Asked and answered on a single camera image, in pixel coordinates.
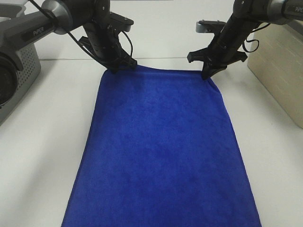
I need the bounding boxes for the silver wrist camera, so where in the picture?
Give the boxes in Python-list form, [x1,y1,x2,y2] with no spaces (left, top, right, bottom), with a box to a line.
[110,12,134,32]
[196,20,226,35]

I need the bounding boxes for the grey perforated plastic basket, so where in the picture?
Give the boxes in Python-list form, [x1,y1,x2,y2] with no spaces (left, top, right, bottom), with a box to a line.
[0,0,42,126]

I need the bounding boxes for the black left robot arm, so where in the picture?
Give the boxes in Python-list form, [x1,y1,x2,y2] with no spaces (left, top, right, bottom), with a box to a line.
[0,0,137,105]

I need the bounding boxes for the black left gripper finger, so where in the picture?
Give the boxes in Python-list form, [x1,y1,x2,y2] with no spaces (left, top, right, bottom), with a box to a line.
[122,58,137,69]
[104,62,123,74]

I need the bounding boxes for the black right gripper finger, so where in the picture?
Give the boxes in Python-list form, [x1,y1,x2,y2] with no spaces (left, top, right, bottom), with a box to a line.
[201,62,213,79]
[208,65,227,78]

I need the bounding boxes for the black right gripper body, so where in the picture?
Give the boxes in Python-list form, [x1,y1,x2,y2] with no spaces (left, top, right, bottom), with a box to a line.
[187,15,248,65]

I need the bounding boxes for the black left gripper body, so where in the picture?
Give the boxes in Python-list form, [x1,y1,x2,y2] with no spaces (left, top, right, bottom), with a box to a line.
[79,16,132,64]

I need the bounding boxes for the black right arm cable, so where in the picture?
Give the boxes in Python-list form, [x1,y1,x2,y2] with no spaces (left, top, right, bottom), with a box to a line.
[241,21,272,53]

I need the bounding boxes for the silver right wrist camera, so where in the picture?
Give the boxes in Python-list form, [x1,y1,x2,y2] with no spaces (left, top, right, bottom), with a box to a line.
[196,20,226,35]

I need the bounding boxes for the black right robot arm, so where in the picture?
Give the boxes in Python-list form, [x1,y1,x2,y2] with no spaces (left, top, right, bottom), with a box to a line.
[187,0,303,80]

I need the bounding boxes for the blue microfiber towel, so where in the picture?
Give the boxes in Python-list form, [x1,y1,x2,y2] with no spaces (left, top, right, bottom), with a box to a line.
[62,66,261,227]

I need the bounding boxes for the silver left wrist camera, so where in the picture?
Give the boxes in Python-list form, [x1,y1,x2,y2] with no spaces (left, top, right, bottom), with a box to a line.
[110,12,134,32]

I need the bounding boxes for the beige storage bin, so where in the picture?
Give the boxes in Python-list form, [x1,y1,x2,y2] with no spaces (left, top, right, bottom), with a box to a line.
[247,25,303,127]

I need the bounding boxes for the white back panel board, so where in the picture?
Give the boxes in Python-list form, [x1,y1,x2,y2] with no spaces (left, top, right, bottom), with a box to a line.
[23,0,261,61]

